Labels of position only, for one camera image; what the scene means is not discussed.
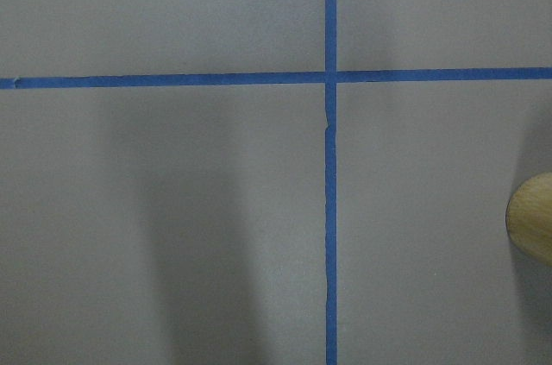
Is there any wooden rounded handle end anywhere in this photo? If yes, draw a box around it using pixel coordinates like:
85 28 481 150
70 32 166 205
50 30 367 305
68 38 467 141
505 173 551 266

